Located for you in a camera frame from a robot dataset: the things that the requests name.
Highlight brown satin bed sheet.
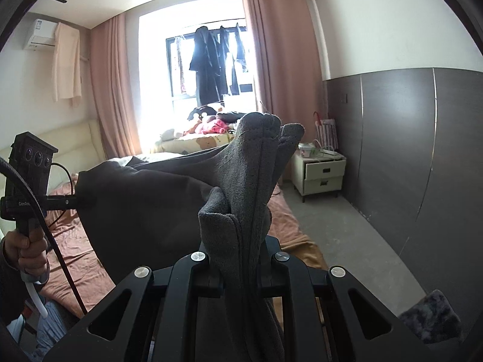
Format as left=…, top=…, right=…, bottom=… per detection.
left=38, top=173, right=117, bottom=317

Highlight white cable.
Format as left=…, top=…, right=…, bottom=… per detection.
left=23, top=271, right=50, bottom=319

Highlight red garment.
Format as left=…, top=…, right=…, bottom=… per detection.
left=185, top=119, right=231, bottom=136

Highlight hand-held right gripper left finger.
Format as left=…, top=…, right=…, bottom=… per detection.
left=43, top=244, right=224, bottom=362

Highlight grey fuzzy cloth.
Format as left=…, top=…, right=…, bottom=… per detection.
left=398, top=290, right=463, bottom=344

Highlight white nightstand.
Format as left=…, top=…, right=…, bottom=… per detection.
left=292, top=151, right=347, bottom=202

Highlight white air conditioner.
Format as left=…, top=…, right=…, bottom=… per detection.
left=23, top=19, right=61, bottom=50

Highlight black braided cable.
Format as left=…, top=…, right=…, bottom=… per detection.
left=0, top=156, right=87, bottom=317

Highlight cream padded headboard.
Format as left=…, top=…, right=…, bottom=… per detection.
left=34, top=119, right=106, bottom=193

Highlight person's left hand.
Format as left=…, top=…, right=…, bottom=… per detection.
left=5, top=228, right=50, bottom=272

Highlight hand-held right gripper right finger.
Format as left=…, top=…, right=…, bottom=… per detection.
left=258, top=234, right=440, bottom=362

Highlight cream hanging cloth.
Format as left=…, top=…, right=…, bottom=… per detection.
left=52, top=22, right=83, bottom=108

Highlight striped bag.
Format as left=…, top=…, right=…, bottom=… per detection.
left=313, top=111, right=338, bottom=151

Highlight person's jeans leg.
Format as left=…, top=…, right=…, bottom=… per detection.
left=8, top=294, right=80, bottom=362

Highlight person's left forearm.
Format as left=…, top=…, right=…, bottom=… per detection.
left=0, top=234, right=50, bottom=329

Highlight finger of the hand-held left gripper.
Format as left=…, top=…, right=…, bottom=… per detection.
left=45, top=194, right=95, bottom=210

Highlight grey fleece garment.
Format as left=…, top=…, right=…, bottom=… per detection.
left=75, top=111, right=306, bottom=362

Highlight hanging dark clothes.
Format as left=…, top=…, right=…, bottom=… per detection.
left=189, top=26, right=250, bottom=108

